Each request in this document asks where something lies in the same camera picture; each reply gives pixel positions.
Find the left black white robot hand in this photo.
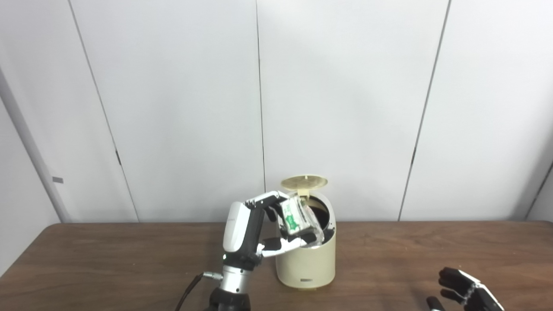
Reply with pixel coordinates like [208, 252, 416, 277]
[222, 191, 322, 270]

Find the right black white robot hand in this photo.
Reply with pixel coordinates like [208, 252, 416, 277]
[426, 267, 505, 311]

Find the green white milk carton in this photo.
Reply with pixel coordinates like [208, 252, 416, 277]
[280, 194, 324, 247]

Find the round cream bin lid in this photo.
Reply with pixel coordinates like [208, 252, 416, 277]
[281, 175, 328, 199]

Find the cream-colored bin body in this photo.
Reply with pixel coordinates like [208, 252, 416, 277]
[276, 192, 337, 290]

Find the black bin liner bag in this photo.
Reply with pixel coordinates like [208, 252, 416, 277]
[309, 203, 334, 242]

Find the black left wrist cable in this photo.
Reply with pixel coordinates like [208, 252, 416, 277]
[175, 271, 223, 311]

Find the gray wall corner post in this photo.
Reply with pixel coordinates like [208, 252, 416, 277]
[0, 69, 72, 223]

